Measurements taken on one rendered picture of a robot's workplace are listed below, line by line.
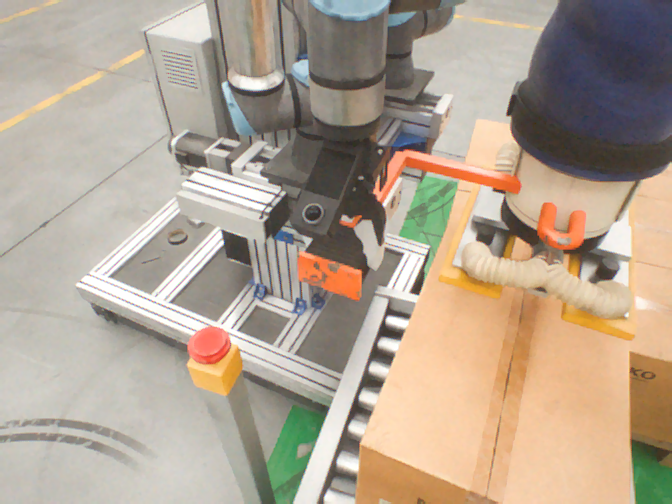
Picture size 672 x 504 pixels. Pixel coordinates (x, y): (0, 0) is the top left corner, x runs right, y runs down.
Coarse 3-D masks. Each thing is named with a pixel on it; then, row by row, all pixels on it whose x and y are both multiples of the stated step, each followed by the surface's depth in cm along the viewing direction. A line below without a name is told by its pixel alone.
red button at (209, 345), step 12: (192, 336) 81; (204, 336) 80; (216, 336) 80; (228, 336) 81; (192, 348) 78; (204, 348) 78; (216, 348) 78; (228, 348) 79; (204, 360) 77; (216, 360) 78
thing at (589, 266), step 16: (576, 256) 79; (592, 256) 78; (576, 272) 76; (592, 272) 75; (608, 272) 73; (624, 272) 75; (576, 320) 70; (592, 320) 69; (608, 320) 69; (624, 320) 69; (624, 336) 68
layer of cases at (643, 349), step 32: (480, 128) 224; (480, 160) 205; (640, 192) 189; (640, 224) 175; (640, 256) 163; (640, 288) 153; (640, 320) 144; (640, 352) 136; (640, 384) 144; (640, 416) 154
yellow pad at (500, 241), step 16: (480, 192) 90; (464, 224) 84; (480, 224) 83; (464, 240) 80; (480, 240) 79; (496, 240) 80; (512, 240) 81; (448, 256) 78; (448, 272) 76; (464, 272) 76; (464, 288) 75; (480, 288) 74; (496, 288) 73
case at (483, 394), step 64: (512, 256) 106; (448, 320) 94; (512, 320) 94; (384, 384) 84; (448, 384) 84; (512, 384) 84; (576, 384) 84; (384, 448) 76; (448, 448) 76; (512, 448) 76; (576, 448) 76
